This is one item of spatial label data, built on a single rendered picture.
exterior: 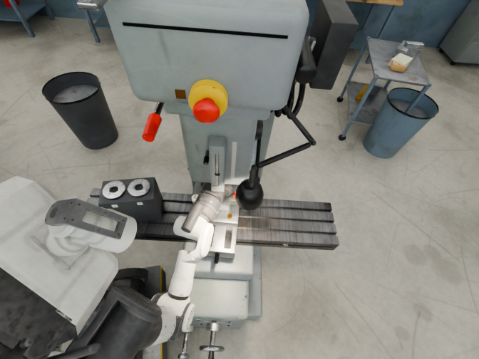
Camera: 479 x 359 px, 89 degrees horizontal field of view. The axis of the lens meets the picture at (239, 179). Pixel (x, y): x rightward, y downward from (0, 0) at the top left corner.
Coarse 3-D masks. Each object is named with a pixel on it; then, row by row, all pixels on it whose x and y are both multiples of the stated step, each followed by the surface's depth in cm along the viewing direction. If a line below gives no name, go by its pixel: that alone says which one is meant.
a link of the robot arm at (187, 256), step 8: (208, 224) 78; (200, 232) 76; (208, 232) 77; (200, 240) 76; (208, 240) 78; (200, 248) 75; (208, 248) 80; (184, 256) 76; (192, 256) 76; (200, 256) 77
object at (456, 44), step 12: (468, 12) 382; (456, 24) 403; (468, 24) 381; (456, 36) 401; (468, 36) 380; (444, 48) 423; (456, 48) 400; (468, 48) 385; (456, 60) 401; (468, 60) 400
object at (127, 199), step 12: (120, 180) 106; (132, 180) 106; (144, 180) 105; (108, 192) 100; (120, 192) 101; (132, 192) 101; (144, 192) 101; (156, 192) 108; (108, 204) 99; (120, 204) 101; (132, 204) 102; (144, 204) 103; (156, 204) 106; (132, 216) 110; (144, 216) 111; (156, 216) 113
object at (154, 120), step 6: (156, 108) 44; (162, 108) 45; (150, 114) 42; (156, 114) 42; (150, 120) 41; (156, 120) 42; (150, 126) 41; (156, 126) 41; (144, 132) 40; (150, 132) 40; (156, 132) 41; (144, 138) 40; (150, 138) 40
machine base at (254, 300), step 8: (192, 192) 211; (256, 248) 185; (256, 256) 181; (256, 264) 178; (256, 272) 174; (256, 280) 171; (256, 288) 168; (256, 296) 165; (248, 304) 162; (256, 304) 162; (248, 312) 159; (256, 312) 159
